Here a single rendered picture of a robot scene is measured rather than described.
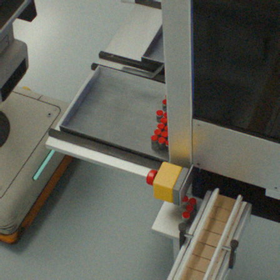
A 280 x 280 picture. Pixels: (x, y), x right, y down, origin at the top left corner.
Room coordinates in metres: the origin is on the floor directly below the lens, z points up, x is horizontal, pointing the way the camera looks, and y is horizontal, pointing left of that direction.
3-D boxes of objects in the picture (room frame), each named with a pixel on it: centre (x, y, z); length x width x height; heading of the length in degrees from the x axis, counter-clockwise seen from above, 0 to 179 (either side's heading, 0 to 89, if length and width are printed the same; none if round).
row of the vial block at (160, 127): (1.30, -0.07, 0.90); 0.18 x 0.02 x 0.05; 152
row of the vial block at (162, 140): (1.29, -0.09, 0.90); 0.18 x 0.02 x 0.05; 152
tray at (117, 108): (1.35, 0.03, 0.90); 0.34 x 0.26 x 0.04; 62
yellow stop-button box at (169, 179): (1.03, -0.06, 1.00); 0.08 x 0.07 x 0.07; 62
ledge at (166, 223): (0.99, -0.09, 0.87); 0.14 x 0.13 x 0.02; 62
